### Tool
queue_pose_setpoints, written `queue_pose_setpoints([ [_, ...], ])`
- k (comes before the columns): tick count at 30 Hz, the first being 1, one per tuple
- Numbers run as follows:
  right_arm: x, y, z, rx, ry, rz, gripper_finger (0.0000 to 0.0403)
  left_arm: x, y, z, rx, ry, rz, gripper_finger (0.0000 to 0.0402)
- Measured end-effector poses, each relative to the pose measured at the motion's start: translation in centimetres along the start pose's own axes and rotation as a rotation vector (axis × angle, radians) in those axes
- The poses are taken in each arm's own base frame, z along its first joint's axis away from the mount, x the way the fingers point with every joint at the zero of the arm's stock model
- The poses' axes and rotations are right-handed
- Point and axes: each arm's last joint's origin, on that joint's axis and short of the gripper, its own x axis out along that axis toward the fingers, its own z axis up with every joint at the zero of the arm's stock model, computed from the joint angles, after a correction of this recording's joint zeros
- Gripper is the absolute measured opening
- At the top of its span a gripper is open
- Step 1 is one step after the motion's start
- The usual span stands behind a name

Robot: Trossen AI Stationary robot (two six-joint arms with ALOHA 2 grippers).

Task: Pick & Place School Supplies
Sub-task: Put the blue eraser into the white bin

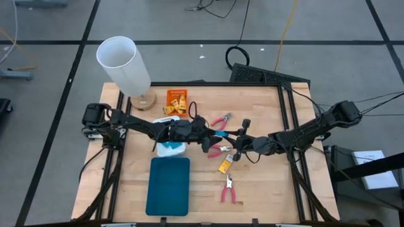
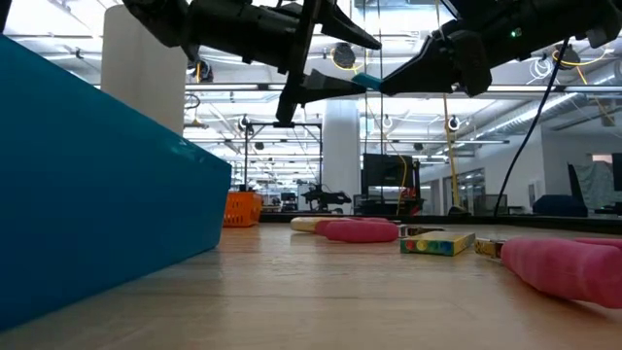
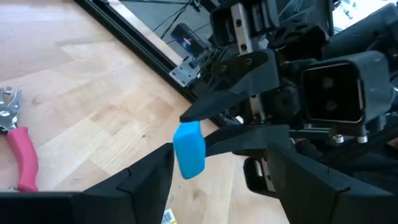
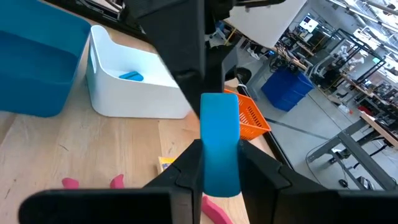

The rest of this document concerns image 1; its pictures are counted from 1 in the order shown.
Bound black mesh panel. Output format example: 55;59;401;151
229;62;312;86

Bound black metal table frame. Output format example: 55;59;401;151
71;80;340;227

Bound black coiled cable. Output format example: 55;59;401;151
225;0;252;71

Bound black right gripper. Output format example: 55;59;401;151
225;119;270;162

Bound black equipment piece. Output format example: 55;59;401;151
0;98;13;115

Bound grey metal floor foot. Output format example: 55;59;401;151
14;0;69;9
0;69;33;81

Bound black floor cable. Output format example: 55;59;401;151
184;0;250;19

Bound red-handled pliers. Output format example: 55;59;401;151
206;144;234;160
210;112;234;132
220;174;237;204

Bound orange plastic bin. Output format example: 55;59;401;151
166;89;188;116

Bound white booklet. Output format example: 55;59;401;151
351;149;400;191

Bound dark grey cabinet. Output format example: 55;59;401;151
328;144;404;211

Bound blue plastic bin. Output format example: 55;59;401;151
145;156;191;217

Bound white cylindrical lamp shade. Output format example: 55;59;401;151
95;35;152;98

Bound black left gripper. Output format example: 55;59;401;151
188;115;222;154

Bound white plastic bin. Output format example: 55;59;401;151
152;115;187;158

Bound black metal beam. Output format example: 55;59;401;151
330;152;404;183

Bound round wooden lamp base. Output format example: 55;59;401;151
130;91;158;112

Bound yellow cable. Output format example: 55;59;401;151
273;0;299;72

